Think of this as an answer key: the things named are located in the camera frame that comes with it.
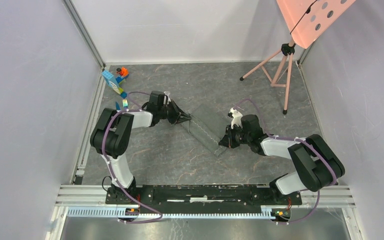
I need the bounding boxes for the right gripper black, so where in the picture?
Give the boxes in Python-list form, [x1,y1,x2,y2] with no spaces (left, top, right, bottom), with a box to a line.
[219,123,251,149]

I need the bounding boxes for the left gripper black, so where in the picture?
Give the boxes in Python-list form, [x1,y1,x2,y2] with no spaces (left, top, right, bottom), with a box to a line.
[158,100,192,125]

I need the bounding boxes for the grey cloth napkin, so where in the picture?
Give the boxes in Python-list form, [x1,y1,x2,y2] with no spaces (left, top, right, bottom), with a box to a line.
[181,104,231,157]

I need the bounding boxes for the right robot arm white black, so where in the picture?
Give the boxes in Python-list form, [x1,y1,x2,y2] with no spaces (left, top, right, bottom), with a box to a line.
[218,109,345,204]

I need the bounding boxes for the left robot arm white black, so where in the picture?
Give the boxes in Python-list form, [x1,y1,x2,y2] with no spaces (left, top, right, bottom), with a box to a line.
[90,91,192,204]

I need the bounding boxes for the orange toy figure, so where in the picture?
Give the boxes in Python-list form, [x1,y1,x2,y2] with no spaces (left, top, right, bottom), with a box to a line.
[116,67,130,78]

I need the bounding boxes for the blue toy block stack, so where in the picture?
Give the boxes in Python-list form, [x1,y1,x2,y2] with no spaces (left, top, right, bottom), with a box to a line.
[101,70,130,99]

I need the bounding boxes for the pink tripod stand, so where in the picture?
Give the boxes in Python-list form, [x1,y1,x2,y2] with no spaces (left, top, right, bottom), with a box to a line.
[239,38,296,115]

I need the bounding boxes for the pink perforated board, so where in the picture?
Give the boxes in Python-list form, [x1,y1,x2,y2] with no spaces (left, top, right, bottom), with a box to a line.
[276,0,355,49]

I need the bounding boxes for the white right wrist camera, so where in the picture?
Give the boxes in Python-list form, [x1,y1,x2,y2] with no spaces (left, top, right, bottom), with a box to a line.
[227,107,243,130]

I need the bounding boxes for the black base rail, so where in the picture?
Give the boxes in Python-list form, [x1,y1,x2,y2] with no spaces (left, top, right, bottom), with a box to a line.
[105,184,303,214]

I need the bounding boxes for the white slotted cable duct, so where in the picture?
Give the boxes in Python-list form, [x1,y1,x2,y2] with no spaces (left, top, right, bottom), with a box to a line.
[66,206,289,220]

